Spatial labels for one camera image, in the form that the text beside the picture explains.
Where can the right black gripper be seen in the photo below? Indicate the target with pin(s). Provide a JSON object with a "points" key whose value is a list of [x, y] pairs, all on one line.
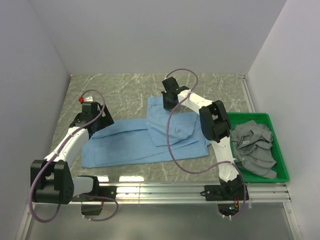
{"points": [[166, 106]]}

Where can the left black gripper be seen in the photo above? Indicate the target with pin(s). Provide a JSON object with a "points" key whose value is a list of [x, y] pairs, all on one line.
{"points": [[105, 120]]}

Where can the light blue long sleeve shirt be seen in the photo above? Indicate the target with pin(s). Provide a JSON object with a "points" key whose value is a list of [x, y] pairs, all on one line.
{"points": [[143, 140]]}

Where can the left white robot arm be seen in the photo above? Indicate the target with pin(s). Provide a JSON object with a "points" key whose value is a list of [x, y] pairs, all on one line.
{"points": [[50, 179]]}

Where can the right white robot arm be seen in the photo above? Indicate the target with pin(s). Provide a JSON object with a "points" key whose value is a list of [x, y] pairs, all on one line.
{"points": [[216, 128]]}

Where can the grey long sleeve shirt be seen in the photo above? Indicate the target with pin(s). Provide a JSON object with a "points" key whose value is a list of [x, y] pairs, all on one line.
{"points": [[252, 143]]}

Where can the green plastic bin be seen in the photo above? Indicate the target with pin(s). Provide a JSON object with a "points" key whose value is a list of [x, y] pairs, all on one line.
{"points": [[237, 118]]}

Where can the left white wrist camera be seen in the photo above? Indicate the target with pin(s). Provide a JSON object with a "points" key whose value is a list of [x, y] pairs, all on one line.
{"points": [[83, 99]]}

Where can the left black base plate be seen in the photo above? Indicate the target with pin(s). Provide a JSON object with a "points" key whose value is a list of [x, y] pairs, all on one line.
{"points": [[97, 194]]}

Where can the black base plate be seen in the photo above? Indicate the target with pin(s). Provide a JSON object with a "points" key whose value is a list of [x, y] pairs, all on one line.
{"points": [[97, 194], [215, 193]]}

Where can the aluminium mounting rail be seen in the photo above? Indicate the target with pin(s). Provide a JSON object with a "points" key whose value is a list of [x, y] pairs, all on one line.
{"points": [[174, 211]]}

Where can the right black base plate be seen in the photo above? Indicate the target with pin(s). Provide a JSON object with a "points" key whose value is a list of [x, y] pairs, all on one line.
{"points": [[215, 193]]}

